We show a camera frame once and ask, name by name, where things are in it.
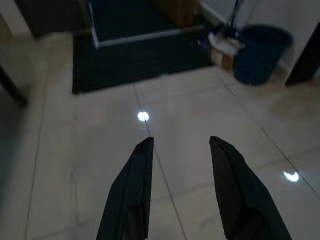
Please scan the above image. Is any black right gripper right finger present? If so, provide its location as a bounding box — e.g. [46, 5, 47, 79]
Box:
[209, 136, 293, 240]

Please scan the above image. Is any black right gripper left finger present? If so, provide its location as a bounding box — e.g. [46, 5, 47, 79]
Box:
[96, 136, 155, 240]

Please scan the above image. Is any small cardboard box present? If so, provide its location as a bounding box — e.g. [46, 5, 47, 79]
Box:
[220, 53, 236, 71]

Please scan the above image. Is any dark floor mat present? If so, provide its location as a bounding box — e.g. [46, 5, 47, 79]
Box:
[72, 31, 216, 95]

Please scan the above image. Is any blue plastic bucket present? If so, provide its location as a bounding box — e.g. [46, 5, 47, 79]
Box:
[233, 24, 294, 86]

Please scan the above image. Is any dark furniture panel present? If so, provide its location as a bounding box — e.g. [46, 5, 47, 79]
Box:
[285, 21, 320, 87]

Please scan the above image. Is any dark furniture leg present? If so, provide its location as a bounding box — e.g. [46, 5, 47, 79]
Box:
[0, 62, 29, 108]

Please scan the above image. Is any large brown cardboard box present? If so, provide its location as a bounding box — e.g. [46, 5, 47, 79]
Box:
[154, 0, 201, 28]

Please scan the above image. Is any white door frame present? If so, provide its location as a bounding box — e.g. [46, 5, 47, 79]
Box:
[86, 0, 206, 50]

